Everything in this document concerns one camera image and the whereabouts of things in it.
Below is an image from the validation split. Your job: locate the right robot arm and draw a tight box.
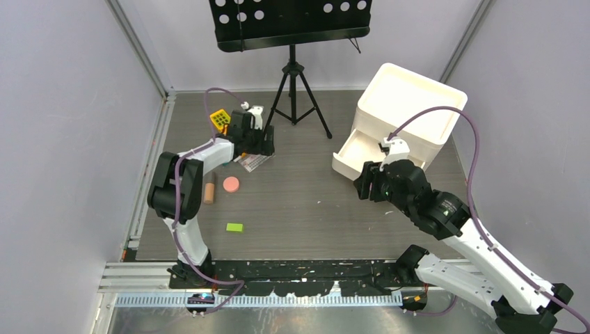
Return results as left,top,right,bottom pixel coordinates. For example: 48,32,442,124
353,159,573,333

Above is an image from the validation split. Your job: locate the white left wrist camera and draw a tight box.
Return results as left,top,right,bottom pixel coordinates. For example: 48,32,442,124
240,102,264,130

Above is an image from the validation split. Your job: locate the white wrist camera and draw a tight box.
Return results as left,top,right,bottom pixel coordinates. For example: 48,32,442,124
379,136,410,172
240,102,264,130

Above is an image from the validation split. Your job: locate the green rectangular block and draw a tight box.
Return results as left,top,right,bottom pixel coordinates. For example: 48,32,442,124
225,223,244,232

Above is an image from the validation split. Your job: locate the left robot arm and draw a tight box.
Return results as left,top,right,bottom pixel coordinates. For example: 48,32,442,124
147,106,274,288

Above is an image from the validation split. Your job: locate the black music stand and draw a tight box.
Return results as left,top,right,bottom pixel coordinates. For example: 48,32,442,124
209,0,372,138

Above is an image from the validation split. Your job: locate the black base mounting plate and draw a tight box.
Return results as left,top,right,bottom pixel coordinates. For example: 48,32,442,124
167,260,428,297

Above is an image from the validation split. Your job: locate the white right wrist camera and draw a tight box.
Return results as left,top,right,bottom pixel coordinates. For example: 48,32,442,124
379,136,410,172

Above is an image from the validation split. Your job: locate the yellow green toy block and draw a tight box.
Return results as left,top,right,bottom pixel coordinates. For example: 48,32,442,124
209,109,231,132

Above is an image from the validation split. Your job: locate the tan foundation bottle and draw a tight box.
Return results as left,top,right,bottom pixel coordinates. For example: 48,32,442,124
203,171,216,205

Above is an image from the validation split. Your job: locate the white drawer organizer box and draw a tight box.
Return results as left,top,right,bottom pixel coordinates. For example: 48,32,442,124
351,63,468,168

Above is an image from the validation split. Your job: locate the clear false lashes pack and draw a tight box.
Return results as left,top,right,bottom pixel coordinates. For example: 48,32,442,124
234,154,273,173

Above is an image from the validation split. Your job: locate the white drawer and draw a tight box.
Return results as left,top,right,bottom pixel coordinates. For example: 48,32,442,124
332,129,385,180

